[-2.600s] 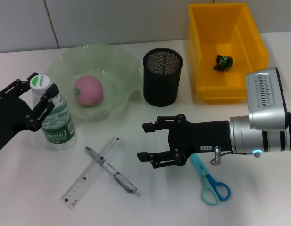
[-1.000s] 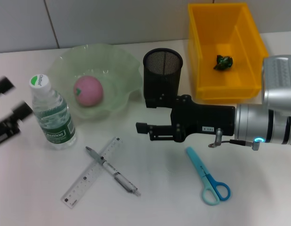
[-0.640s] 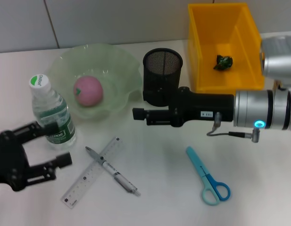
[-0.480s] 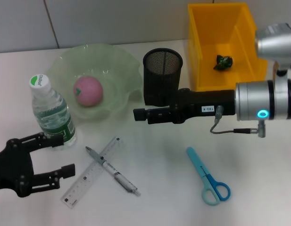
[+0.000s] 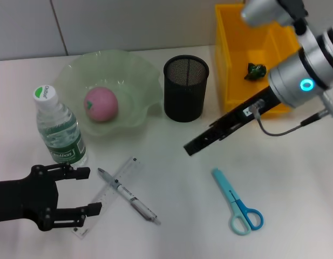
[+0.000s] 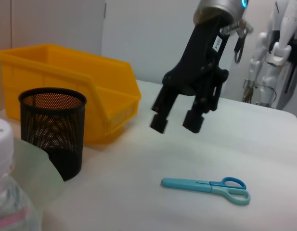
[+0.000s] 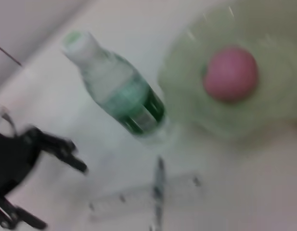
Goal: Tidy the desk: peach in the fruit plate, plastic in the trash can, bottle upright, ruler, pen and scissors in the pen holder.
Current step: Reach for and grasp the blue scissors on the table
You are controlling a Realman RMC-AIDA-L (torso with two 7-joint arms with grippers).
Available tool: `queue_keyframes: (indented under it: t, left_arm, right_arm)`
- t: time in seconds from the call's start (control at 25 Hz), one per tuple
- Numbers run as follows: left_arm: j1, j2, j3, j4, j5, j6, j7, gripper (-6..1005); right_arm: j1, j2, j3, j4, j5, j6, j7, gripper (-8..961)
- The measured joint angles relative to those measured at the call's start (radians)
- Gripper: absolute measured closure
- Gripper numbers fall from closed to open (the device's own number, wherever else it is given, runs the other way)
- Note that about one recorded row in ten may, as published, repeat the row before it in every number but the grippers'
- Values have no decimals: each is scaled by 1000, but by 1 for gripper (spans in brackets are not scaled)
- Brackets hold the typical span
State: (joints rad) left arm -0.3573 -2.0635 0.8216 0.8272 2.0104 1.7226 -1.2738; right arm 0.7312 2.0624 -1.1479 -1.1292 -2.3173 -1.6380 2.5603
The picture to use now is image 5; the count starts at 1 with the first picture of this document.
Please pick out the black mesh pen holder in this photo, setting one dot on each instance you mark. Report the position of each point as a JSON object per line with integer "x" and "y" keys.
{"x": 185, "y": 99}

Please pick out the green wavy glass fruit bowl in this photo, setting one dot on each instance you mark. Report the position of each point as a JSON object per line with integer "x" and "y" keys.
{"x": 134, "y": 89}

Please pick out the pink toy peach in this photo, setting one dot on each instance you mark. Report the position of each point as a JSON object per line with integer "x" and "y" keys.
{"x": 101, "y": 103}

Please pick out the clear green-label water bottle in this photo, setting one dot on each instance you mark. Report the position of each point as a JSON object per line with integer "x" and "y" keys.
{"x": 58, "y": 126}

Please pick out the clear plastic ruler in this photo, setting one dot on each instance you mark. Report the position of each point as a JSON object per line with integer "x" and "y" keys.
{"x": 125, "y": 172}

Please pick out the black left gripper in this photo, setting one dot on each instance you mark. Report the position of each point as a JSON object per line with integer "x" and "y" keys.
{"x": 26, "y": 199}

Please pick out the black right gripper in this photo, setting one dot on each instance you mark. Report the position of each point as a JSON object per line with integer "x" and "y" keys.
{"x": 252, "y": 108}

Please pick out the green plastic wrapper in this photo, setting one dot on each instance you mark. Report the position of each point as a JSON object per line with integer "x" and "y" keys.
{"x": 255, "y": 71}

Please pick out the yellow plastic bin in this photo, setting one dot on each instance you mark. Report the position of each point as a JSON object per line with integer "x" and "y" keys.
{"x": 236, "y": 54}

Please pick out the blue scissors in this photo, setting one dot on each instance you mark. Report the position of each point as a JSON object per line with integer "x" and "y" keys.
{"x": 237, "y": 207}

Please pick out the grey transparent pen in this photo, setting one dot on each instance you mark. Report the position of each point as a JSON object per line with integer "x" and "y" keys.
{"x": 136, "y": 202}

